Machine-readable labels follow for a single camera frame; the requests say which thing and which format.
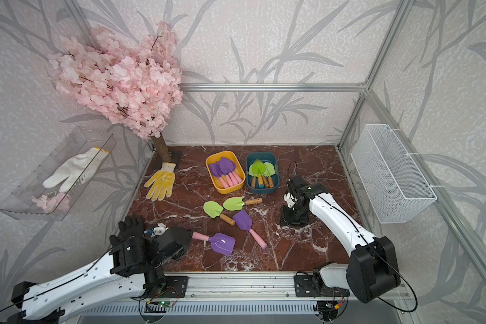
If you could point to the clear acrylic wall shelf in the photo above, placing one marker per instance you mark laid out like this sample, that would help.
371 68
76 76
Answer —
50 191

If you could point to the dark teal storage box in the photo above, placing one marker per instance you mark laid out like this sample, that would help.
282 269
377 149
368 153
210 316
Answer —
264 157

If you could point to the aluminium front rail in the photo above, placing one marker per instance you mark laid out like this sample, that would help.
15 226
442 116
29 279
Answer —
247 286

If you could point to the white cotton glove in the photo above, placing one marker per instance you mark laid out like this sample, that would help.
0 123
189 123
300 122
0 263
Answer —
77 170

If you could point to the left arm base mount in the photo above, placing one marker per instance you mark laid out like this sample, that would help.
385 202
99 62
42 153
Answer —
158 285

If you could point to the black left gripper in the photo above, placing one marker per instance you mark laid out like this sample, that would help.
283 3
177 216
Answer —
181 255

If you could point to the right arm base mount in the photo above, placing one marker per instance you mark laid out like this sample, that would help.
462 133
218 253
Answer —
311 285

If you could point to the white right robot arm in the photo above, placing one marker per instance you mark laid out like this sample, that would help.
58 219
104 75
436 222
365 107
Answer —
372 268

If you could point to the purple square shovel pink handle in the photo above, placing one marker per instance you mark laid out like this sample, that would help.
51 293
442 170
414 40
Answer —
220 243
220 172
244 222

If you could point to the white wire mesh basket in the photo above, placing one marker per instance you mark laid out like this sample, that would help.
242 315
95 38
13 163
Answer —
396 187

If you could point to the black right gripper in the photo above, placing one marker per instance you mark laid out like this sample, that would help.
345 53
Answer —
284 218

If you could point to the black and yellow glove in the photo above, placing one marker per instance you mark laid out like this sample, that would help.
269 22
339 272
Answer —
132 226

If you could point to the green trowel yellow handle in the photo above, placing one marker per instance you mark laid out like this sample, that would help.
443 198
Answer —
258 168

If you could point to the pink cherry blossom tree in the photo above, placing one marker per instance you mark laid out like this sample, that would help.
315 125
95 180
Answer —
134 86

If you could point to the pink blossom sprig on shelf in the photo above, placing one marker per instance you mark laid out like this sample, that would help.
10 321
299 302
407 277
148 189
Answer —
53 202

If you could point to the yellow rubber glove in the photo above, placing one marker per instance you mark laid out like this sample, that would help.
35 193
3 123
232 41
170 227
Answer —
161 183

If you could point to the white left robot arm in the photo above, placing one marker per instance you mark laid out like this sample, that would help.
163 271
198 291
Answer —
133 268

